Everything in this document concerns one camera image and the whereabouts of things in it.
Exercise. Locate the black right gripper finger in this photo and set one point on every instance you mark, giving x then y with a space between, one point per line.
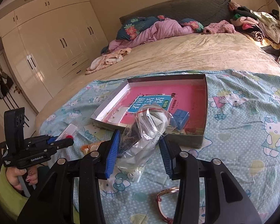
67 142

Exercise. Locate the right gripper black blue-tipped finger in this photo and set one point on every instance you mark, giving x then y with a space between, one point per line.
43 139

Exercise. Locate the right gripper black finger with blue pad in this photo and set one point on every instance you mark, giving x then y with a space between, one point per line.
52 201
225 199

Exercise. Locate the small bag red item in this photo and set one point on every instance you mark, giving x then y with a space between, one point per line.
69 131

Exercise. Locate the clear bag of jewelry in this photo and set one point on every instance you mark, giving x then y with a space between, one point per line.
139 139

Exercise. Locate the green sleeve forearm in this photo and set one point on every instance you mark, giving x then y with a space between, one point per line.
11 201

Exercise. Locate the left hand painted nails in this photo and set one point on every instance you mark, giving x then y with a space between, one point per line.
13 173

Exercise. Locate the grey cardboard box tray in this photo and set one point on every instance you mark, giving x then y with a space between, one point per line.
190 141

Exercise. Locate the Hello Kitty blue sheet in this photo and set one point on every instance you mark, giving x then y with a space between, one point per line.
242 129

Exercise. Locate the blue plastic case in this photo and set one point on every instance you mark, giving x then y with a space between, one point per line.
181 118

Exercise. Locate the cream wardrobe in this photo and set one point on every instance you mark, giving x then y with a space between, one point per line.
48 43

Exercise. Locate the peach clothes on bed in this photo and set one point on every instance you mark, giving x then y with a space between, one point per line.
107 60

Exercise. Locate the floral dark blue pillow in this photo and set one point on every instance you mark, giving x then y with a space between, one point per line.
134 26

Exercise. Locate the beige bed blanket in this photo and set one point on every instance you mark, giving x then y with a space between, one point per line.
213 52

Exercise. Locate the purple duvet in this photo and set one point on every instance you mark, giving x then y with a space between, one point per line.
159 30

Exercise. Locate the pink fuzzy garment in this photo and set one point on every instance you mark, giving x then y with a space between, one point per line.
220 27

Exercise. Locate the pile of clothes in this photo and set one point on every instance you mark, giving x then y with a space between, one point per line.
262 28

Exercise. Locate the dark grey headboard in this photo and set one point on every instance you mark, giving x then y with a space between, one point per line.
203 11

